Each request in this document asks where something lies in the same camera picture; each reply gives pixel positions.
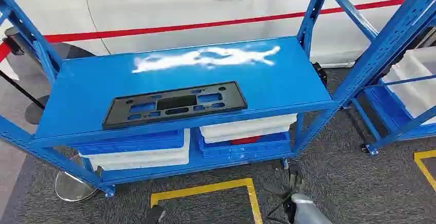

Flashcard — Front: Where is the white car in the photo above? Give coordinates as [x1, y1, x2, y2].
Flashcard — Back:
[0, 0, 423, 69]

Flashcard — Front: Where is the red barrier belt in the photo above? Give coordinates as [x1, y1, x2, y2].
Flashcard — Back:
[0, 0, 406, 63]

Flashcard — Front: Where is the blue plastic bin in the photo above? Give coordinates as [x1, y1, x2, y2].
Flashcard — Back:
[72, 129, 185, 156]
[195, 128, 292, 159]

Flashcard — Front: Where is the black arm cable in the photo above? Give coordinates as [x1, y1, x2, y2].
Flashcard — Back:
[265, 162, 300, 224]

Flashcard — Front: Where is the red item in bin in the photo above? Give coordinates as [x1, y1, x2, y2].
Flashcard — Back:
[230, 135, 262, 146]

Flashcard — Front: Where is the white plastic bin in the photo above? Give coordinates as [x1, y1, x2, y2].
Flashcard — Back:
[199, 113, 298, 144]
[381, 47, 436, 125]
[79, 128, 191, 172]

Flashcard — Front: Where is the black stanchion belt head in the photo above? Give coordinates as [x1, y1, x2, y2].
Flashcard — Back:
[3, 26, 27, 57]

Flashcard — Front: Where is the black plastic plate frame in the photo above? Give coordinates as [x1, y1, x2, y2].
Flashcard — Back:
[102, 81, 248, 130]

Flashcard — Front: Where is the black stanchion with dark base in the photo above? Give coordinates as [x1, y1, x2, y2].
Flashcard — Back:
[0, 69, 50, 125]

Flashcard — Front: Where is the blue metal shelf rack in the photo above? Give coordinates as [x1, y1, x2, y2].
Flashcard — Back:
[0, 0, 436, 199]
[351, 28, 436, 156]

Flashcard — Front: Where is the chrome round stanchion base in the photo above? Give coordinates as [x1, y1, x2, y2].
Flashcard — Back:
[54, 154, 100, 203]

